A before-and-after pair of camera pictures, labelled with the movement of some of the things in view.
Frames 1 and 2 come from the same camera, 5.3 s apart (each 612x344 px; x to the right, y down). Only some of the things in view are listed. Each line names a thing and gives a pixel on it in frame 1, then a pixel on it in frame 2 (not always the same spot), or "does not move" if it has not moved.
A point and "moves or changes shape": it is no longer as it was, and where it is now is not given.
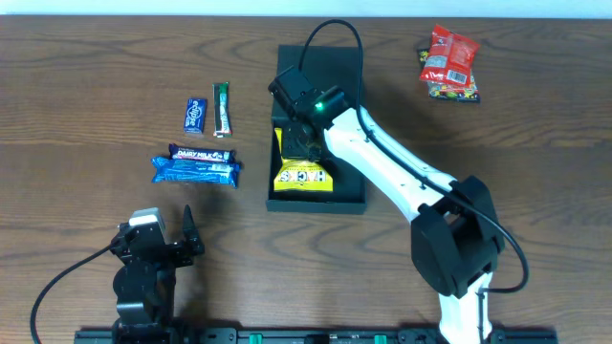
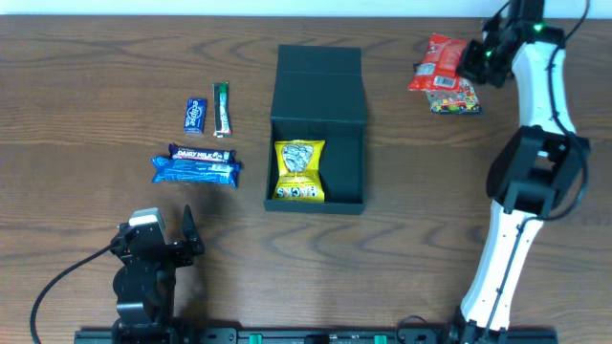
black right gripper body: x=295 y=144 → x=476 y=61
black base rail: x=304 y=336 does not move
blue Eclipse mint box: x=195 y=115 does not move
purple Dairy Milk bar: x=192 y=153 does not move
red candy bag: x=449 y=58 moves or changes shape
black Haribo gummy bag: x=446 y=91 moves or changes shape
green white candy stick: x=221 y=109 does not move
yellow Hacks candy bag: x=300 y=175 moves or changes shape
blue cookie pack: x=195 y=171 does not move
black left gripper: x=180 y=252 does not move
